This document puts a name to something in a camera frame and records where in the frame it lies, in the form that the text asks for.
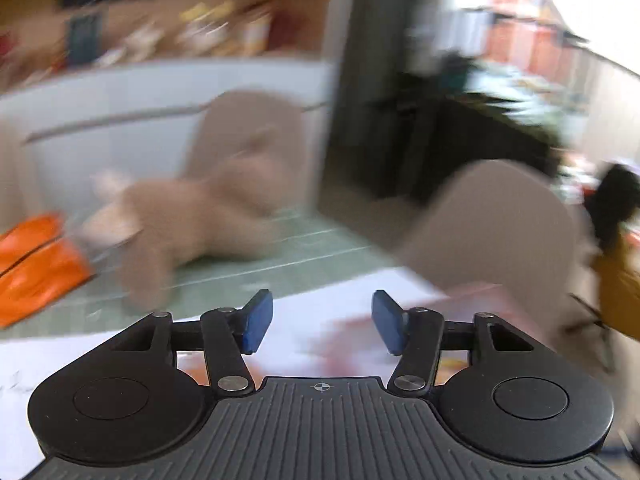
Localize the yellow armchair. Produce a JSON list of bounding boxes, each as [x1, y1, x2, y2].
[[562, 228, 639, 373]]

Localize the brown plush teddy bear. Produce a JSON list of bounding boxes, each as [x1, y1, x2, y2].
[[79, 127, 293, 311]]

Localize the white cabinet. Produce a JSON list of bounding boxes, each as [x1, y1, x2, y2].
[[1, 58, 336, 228]]

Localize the pink cardboard box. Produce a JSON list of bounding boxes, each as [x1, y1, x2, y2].
[[310, 283, 548, 380]]

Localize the beige dining chair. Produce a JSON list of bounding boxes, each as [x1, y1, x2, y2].
[[395, 159, 585, 336]]

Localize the orange paper bag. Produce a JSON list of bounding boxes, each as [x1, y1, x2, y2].
[[0, 212, 94, 330]]

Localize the green checked tablecloth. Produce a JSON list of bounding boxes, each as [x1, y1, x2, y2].
[[1, 210, 396, 341]]

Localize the white printed paper mat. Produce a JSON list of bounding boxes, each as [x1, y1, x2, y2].
[[0, 266, 452, 480]]

